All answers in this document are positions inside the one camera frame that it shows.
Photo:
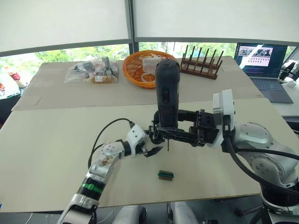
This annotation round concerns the grey window post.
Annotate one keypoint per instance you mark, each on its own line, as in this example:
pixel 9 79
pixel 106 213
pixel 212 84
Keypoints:
pixel 132 23

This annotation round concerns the grey open laptop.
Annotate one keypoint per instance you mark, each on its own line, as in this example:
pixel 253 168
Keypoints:
pixel 268 86

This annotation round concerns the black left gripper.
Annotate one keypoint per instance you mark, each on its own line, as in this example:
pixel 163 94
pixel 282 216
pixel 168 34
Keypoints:
pixel 147 140

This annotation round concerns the clear plastic cup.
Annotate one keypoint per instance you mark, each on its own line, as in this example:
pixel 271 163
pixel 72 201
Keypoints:
pixel 149 64

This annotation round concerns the white roller blind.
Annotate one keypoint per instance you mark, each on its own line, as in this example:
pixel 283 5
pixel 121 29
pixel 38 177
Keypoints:
pixel 215 18
pixel 63 21

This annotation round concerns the black electric screwdriver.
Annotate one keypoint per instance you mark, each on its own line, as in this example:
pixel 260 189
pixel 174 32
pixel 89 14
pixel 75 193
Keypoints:
pixel 167 79

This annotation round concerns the white computer mouse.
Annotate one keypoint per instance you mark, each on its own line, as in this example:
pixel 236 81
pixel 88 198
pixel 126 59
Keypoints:
pixel 290 84

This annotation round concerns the white rounded shape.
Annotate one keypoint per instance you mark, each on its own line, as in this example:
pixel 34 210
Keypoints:
pixel 130 215
pixel 182 213

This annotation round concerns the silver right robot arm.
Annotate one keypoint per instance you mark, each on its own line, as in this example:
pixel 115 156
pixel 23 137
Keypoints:
pixel 264 151

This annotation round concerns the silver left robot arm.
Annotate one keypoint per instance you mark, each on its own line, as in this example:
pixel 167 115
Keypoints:
pixel 102 163

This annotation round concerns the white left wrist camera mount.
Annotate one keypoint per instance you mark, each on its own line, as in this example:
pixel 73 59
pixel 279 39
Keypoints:
pixel 136 137

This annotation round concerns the brown wooden peg rack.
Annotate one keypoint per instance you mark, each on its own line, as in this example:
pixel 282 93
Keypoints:
pixel 198 72

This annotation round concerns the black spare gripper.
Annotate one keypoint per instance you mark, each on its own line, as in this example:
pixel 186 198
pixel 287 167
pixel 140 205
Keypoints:
pixel 288 68

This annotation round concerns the clear plastic bag of items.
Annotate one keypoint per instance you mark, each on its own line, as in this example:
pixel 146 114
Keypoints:
pixel 79 74

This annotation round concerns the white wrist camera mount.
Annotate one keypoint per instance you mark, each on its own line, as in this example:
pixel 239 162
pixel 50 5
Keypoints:
pixel 224 105
pixel 136 137

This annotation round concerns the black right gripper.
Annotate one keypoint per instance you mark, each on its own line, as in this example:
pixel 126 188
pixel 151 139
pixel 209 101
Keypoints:
pixel 205 134

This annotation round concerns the beige cardboard sheet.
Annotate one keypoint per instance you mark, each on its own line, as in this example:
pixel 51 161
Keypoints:
pixel 140 98

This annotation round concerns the small green finger piece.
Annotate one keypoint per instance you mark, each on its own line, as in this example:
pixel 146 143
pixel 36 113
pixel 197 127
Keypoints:
pixel 165 175

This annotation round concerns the white desk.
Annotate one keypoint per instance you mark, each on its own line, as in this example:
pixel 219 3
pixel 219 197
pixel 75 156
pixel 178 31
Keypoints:
pixel 292 108

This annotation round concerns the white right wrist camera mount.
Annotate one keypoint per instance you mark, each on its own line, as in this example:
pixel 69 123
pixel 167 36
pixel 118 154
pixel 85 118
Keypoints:
pixel 224 105

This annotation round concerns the orange wicker basket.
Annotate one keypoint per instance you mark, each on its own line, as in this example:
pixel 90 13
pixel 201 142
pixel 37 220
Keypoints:
pixel 133 67

